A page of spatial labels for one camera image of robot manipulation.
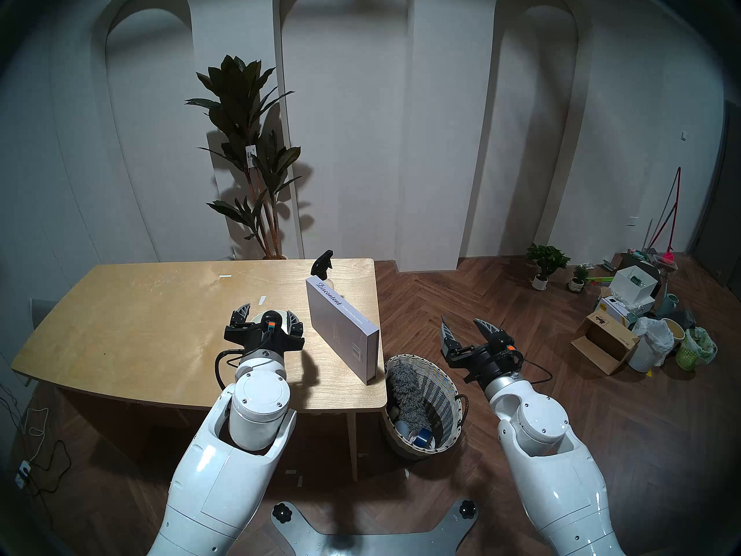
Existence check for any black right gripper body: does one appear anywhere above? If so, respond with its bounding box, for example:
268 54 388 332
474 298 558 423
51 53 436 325
443 335 524 386

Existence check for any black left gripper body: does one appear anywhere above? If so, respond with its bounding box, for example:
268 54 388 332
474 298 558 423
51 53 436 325
225 322 306 359

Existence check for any grey printed box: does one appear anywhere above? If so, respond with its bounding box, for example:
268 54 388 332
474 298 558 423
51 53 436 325
305 276 380 385

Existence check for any clear spray bottle black head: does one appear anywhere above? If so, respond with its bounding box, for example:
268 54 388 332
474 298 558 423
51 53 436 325
311 250 335 289

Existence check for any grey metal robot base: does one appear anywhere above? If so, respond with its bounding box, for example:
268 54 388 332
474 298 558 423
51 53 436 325
271 499 479 556

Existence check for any woven wicker basket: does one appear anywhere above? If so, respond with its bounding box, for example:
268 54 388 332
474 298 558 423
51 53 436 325
382 354 468 460

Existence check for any grey fluffy duster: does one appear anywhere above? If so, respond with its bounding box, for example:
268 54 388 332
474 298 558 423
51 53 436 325
387 364 443 435

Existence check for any bushy small potted plant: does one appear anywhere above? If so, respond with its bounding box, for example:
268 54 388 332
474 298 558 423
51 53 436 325
526 243 571 291

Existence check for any light wooden table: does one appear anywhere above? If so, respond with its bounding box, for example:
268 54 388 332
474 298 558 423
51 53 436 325
10 258 387 481

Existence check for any open brown cardboard box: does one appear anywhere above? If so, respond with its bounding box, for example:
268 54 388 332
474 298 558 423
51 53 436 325
571 312 640 376

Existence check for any white and yellow carton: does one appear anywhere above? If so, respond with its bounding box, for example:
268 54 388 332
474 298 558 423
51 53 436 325
596 297 637 327

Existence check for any white open box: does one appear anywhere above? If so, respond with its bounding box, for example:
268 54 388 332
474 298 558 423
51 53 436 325
609 265 659 302

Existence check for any white plastic bag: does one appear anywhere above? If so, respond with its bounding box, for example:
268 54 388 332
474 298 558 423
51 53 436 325
628 316 675 374

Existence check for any green mesh bag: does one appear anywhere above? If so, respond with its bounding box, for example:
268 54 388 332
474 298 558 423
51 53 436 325
676 327 717 371

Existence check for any tall potted leafy plant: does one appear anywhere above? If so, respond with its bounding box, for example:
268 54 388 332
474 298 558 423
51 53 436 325
185 55 303 260

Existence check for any dark grey door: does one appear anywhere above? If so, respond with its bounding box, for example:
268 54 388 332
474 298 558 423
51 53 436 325
692 100 741 301

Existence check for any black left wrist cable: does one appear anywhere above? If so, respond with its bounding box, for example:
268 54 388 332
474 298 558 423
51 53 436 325
215 347 244 390

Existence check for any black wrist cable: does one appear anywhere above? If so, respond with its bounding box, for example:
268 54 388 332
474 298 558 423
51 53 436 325
520 357 553 385
215 347 244 390

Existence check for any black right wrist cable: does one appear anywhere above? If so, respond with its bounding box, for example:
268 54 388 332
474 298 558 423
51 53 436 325
520 357 553 385

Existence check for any red handled broom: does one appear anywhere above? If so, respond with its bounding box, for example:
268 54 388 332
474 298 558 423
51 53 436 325
647 167 682 265

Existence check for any black floor cable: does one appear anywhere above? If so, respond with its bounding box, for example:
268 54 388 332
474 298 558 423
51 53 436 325
0 381 73 498

